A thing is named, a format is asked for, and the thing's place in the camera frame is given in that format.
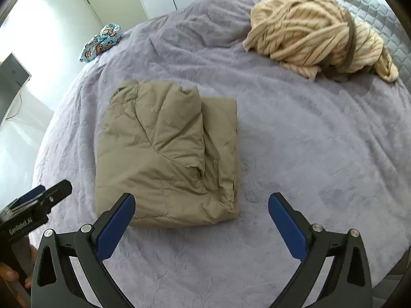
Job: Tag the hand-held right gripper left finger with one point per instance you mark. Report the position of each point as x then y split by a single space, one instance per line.
115 226

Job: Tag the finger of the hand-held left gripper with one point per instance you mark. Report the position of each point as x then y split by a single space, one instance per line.
30 195
59 191

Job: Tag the person's left hand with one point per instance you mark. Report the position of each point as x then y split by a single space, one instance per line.
8 274

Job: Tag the beige puffer jacket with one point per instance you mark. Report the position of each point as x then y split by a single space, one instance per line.
160 160

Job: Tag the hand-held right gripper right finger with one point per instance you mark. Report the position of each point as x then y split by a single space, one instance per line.
287 226

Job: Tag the dark flat monitor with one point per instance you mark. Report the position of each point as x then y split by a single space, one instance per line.
11 83

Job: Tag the beige striped knit garment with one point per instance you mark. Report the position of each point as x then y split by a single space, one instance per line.
305 32

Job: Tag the grey quilted headboard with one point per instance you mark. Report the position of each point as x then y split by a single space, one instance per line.
375 9

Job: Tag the white desk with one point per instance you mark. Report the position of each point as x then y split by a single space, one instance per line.
22 141

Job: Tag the blue cartoon print cloth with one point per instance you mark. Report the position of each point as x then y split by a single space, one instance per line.
99 43

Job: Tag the lavender fleece blanket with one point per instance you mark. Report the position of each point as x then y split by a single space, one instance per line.
305 141

